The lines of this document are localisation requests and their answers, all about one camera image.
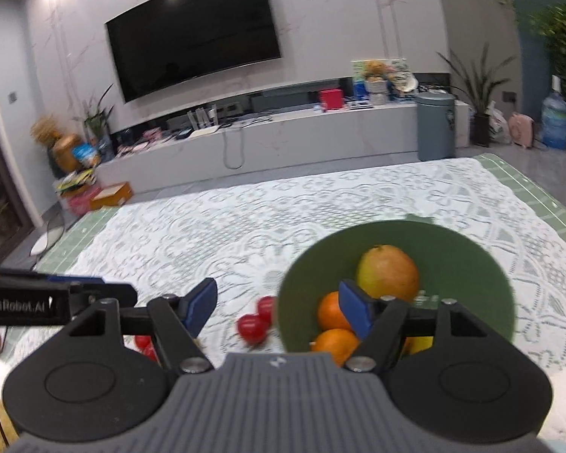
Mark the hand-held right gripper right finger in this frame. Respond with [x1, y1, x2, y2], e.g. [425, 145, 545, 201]
[338, 279, 498, 373]

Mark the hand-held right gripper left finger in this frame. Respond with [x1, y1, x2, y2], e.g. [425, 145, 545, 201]
[66, 277, 218, 374]

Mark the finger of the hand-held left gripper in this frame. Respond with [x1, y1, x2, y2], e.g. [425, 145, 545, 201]
[68, 283, 138, 317]
[0, 269, 107, 288]

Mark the orange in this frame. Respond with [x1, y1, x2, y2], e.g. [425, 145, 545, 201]
[310, 329, 360, 364]
[317, 291, 353, 331]

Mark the red-green mango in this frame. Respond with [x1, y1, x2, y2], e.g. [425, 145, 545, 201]
[356, 244, 420, 303]

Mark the yellow-green pomelo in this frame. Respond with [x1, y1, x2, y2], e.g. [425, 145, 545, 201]
[403, 335, 437, 354]

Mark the green colander bowl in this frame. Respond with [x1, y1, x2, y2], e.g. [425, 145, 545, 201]
[276, 219, 516, 356]

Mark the white lace tablecloth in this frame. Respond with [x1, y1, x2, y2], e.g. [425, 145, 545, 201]
[33, 158, 566, 444]

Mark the orange cardboard box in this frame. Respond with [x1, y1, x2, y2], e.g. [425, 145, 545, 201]
[89, 183, 134, 211]

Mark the stack of printed packets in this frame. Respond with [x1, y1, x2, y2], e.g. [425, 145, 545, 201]
[54, 170, 97, 196]

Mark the blue snack bag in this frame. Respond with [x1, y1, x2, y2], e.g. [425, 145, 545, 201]
[72, 144, 100, 168]

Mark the golden vase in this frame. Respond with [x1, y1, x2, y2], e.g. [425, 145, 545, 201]
[52, 134, 83, 173]

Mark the dried flower bunch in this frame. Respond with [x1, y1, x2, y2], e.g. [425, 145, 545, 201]
[31, 114, 64, 145]

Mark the small green potted plant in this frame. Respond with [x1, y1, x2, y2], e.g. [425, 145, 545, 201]
[73, 84, 116, 161]

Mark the white router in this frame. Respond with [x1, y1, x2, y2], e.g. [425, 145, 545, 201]
[186, 108, 220, 135]

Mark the long white media console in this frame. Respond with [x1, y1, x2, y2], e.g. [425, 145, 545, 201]
[94, 99, 471, 196]

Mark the grey trash bin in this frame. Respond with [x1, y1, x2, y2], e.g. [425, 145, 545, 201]
[415, 92, 456, 162]

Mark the red box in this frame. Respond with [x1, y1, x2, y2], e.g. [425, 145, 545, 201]
[319, 89, 344, 111]

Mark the long-leaf potted plant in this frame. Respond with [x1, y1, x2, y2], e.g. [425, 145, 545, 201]
[436, 42, 517, 148]

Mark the teddy bear bouquet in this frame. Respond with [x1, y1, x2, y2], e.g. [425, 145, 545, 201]
[364, 60, 390, 105]

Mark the white plastic bag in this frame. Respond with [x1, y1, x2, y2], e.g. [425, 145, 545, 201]
[488, 108, 511, 145]

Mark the pink fan heater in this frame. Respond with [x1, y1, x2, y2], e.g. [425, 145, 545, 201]
[508, 112, 535, 149]

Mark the printed display board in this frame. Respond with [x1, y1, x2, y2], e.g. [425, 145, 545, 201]
[351, 59, 413, 101]

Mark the blue water jug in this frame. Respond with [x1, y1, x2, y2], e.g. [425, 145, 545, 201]
[541, 75, 566, 149]

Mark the trailing pothos plant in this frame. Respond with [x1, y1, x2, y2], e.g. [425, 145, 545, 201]
[528, 2, 566, 90]

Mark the black hanging cable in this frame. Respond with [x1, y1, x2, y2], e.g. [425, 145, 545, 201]
[221, 123, 246, 169]

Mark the black wall television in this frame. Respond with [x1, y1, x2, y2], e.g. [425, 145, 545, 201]
[105, 0, 282, 103]

